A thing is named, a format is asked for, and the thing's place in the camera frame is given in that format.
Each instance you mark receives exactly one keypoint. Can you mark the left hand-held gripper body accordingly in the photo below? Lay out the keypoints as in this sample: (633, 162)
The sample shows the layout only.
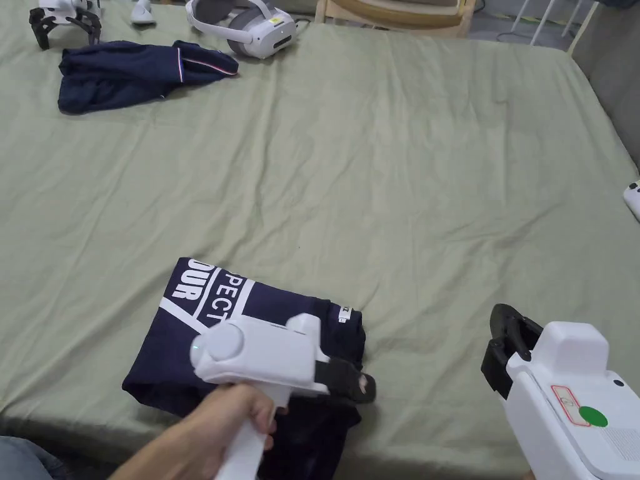
(260, 352)

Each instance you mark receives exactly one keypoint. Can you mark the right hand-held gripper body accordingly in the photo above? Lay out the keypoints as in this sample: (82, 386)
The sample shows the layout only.
(565, 400)

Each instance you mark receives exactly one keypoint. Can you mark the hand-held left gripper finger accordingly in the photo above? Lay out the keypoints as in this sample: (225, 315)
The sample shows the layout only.
(362, 386)

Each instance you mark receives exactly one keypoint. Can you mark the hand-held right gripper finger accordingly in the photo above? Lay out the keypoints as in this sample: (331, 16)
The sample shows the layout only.
(512, 327)

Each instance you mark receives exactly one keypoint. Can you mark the dark blue shirt white print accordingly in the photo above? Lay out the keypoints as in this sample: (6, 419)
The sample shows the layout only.
(210, 320)

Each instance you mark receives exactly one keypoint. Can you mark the person's left forearm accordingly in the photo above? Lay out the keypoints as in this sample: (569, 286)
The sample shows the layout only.
(142, 462)

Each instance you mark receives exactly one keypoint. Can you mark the person's left hand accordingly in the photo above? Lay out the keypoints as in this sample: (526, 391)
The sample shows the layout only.
(220, 430)

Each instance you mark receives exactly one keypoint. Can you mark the white hand controller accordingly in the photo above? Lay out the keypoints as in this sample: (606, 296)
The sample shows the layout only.
(633, 200)
(143, 11)

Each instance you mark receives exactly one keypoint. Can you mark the bed with pale green sheet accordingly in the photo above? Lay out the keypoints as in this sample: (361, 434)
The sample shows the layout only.
(375, 190)

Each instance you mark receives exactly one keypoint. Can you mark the person's legs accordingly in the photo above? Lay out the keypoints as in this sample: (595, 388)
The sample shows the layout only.
(25, 460)

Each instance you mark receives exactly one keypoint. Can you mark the dark blue garment striped trim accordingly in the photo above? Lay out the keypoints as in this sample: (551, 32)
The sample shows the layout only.
(130, 75)

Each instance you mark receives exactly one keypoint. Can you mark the white metal rack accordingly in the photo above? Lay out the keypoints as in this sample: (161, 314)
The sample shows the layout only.
(542, 20)

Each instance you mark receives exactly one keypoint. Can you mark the white grey headset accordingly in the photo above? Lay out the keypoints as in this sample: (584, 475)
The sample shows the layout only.
(250, 25)

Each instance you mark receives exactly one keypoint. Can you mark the spare hand-held gripper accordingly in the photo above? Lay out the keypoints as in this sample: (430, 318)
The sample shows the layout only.
(60, 15)

